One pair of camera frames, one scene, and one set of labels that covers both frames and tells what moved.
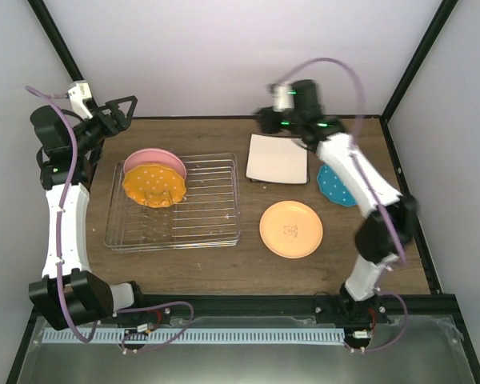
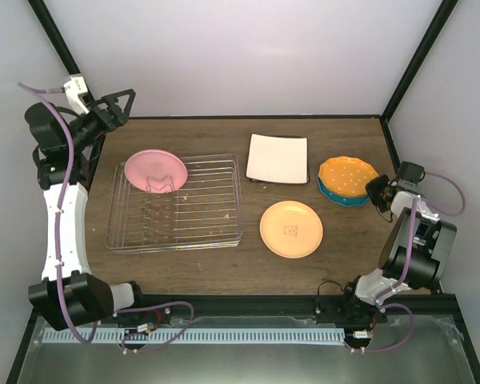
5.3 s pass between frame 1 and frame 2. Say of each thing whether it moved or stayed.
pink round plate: stayed
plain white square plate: stayed
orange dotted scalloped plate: moved
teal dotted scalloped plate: stayed
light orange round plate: stayed
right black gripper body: moved
